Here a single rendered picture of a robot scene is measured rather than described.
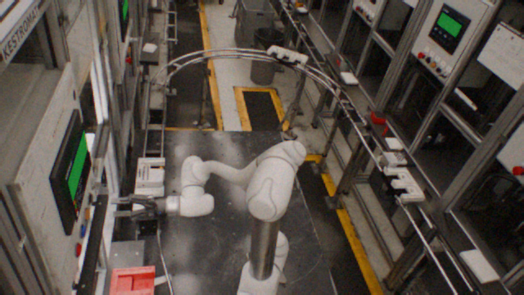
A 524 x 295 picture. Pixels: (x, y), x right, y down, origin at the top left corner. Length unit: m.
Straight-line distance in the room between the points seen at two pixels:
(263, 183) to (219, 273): 0.85
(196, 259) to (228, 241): 0.19
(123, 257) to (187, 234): 0.44
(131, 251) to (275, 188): 0.79
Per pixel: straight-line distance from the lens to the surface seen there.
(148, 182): 1.94
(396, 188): 2.38
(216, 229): 2.05
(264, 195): 1.13
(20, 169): 0.75
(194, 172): 1.69
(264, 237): 1.35
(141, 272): 1.59
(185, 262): 1.93
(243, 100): 4.27
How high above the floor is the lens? 2.32
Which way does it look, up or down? 39 degrees down
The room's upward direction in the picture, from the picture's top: 12 degrees clockwise
